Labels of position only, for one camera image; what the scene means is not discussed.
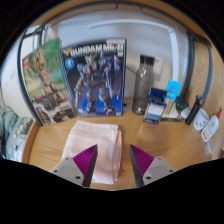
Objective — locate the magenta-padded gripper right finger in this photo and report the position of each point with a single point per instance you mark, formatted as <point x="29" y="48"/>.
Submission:
<point x="158" y="168"/>

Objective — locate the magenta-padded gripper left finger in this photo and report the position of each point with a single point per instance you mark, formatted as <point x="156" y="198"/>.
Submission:
<point x="68" y="170"/>

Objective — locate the pale pink towel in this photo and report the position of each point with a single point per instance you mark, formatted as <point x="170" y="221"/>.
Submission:
<point x="96" y="135"/>

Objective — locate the clear plastic cup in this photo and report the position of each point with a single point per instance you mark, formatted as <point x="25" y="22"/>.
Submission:
<point x="210" y="148"/>

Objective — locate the small dark blue box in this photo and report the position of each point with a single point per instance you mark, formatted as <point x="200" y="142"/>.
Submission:
<point x="154" y="108"/>

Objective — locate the white mug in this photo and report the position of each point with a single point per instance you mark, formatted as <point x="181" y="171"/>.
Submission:
<point x="200" y="120"/>

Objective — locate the white red-capped lotion bottle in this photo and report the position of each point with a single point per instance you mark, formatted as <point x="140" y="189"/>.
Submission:
<point x="210" y="128"/>

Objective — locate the black cylindrical flashlight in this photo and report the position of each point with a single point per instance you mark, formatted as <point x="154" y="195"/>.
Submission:
<point x="194" y="111"/>

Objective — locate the teal crumpled blanket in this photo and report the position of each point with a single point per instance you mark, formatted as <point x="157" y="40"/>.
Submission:
<point x="11" y="133"/>

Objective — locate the light blue card pack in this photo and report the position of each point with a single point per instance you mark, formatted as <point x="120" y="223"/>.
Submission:
<point x="173" y="89"/>

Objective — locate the blue robot model kit box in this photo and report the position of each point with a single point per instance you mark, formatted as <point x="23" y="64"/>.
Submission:
<point x="96" y="80"/>

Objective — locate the green tree figure toy box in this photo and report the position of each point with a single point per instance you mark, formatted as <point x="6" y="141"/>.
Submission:
<point x="43" y="76"/>

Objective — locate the white desk lamp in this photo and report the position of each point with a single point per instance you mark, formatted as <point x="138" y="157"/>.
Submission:
<point x="173" y="50"/>

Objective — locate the wooden shelf unit grey frame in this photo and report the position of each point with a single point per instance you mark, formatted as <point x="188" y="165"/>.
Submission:
<point x="191" y="66"/>

